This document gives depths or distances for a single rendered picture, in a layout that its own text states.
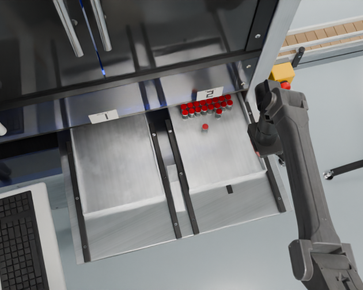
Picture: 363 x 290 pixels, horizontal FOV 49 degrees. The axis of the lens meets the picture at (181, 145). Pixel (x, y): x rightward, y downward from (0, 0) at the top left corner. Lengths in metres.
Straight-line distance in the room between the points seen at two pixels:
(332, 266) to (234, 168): 0.65
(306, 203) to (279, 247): 1.44
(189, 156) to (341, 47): 0.69
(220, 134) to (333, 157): 1.18
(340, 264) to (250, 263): 1.43
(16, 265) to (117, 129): 0.54
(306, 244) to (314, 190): 0.11
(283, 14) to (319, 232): 0.54
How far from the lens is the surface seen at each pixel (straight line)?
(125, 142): 1.35
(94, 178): 1.33
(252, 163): 1.34
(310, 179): 0.81
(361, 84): 2.71
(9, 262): 1.41
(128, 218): 1.28
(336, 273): 0.74
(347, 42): 1.60
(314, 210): 0.78
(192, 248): 2.15
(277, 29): 1.09
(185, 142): 1.34
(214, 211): 1.28
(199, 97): 1.27
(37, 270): 1.38
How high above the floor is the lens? 2.13
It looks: 69 degrees down
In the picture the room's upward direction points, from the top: 2 degrees clockwise
